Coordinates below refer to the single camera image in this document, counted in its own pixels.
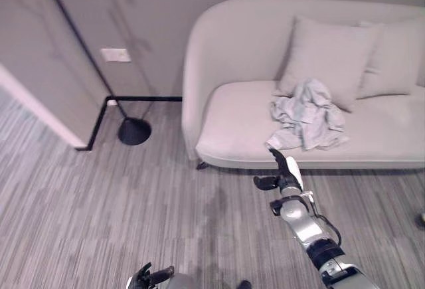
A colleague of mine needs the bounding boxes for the black clothes rack stand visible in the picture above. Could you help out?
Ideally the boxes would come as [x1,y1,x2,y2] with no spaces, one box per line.
[39,0,153,146]

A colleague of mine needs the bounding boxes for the light grey garment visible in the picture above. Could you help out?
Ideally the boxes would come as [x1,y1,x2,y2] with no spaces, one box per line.
[264,78,350,151]

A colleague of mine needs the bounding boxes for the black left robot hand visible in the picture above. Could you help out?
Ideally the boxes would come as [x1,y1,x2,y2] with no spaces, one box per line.
[126,262,175,289]

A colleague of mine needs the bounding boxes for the large light grey cushion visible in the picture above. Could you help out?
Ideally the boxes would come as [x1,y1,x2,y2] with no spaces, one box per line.
[275,15,386,114]

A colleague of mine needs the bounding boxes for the white wall socket plate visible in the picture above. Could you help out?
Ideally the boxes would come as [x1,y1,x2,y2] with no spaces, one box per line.
[100,48,131,63]

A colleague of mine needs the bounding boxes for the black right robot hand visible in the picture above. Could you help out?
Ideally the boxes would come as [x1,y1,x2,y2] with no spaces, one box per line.
[253,147,304,191]

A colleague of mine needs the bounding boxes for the light grey sofa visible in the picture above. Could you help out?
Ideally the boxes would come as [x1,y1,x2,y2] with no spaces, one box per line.
[181,0,425,171]

